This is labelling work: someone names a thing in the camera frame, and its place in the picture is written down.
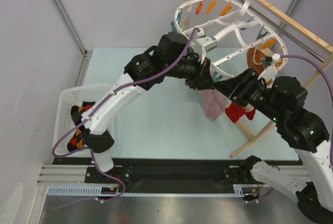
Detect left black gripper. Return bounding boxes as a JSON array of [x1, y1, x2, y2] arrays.
[[164, 52, 215, 91]]

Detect white round clip hanger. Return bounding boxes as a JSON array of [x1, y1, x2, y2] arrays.
[[172, 0, 288, 80]]

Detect black argyle sock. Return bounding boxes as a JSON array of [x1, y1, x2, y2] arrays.
[[67, 127, 85, 152], [71, 102, 95, 125]]

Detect red beige fox sock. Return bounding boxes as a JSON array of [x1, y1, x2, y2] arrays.
[[245, 105, 256, 120]]

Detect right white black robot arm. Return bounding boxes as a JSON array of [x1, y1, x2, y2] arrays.
[[213, 68, 332, 223]]

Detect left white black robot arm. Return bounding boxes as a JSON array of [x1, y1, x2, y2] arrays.
[[82, 28, 217, 182]]

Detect mauve hanging sock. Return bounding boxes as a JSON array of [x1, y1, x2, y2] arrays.
[[198, 89, 228, 121]]

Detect orange brown hanging sock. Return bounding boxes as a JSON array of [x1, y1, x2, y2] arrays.
[[246, 44, 274, 74]]

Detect metal hanging rod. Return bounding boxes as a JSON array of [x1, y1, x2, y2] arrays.
[[238, 0, 332, 63]]

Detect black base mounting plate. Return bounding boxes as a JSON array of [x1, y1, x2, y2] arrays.
[[52, 157, 261, 193]]

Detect white plastic laundry basket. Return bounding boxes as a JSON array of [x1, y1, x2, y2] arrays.
[[52, 83, 115, 158]]

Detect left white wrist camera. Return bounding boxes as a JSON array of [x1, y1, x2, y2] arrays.
[[194, 36, 217, 64]]

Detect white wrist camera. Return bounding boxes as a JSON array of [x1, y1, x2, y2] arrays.
[[194, 36, 217, 64], [258, 54, 281, 81]]

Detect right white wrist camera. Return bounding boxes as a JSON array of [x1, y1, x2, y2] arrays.
[[258, 54, 281, 81]]

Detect wooden drying rack frame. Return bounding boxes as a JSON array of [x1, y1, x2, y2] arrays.
[[184, 0, 333, 158]]

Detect white slotted cable duct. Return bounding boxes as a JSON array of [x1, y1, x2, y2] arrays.
[[48, 185, 248, 197]]

